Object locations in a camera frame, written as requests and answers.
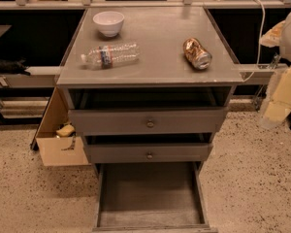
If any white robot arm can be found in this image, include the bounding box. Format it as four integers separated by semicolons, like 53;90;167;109
259;12;291;129

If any white hanging cable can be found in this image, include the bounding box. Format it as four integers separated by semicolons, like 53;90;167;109
243;0;267;83

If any yellow sponge in box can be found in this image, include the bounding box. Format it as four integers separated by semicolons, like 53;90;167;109
56;124;75;137

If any bottom grey open drawer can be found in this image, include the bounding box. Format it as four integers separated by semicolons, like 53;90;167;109
92;162;219;233

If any clear plastic water bottle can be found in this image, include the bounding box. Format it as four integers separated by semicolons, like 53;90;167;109
81;42;140;69

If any white ceramic bowl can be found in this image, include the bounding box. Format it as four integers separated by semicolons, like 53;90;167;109
93;11;124;37

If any open cardboard box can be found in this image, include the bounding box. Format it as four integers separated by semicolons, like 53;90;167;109
35;87;88;166

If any grey drawer cabinet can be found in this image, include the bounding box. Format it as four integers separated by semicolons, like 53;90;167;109
55;6;245;167

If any middle grey drawer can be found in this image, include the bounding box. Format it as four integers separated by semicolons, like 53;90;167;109
83;133;212;163

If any black cloth on shelf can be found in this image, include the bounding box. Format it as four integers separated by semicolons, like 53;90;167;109
0;59;30;76

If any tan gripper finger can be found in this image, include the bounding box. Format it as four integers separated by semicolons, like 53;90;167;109
259;20;285;48
259;66;291;129

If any top grey drawer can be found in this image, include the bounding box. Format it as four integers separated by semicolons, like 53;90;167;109
69;88;227;135

